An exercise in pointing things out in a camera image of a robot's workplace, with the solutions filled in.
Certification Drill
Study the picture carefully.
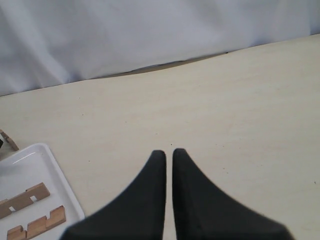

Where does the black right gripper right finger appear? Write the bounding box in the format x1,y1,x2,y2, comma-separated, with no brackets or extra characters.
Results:
172,148,294,240

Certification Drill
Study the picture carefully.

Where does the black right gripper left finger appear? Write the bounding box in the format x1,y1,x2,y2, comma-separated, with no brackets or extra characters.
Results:
61,150,167,240

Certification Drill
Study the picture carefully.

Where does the white plastic tray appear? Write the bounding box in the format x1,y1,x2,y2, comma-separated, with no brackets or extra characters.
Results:
0,143,85,240

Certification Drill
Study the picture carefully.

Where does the white backdrop curtain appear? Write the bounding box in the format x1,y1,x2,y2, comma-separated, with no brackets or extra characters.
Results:
0,0,320,96

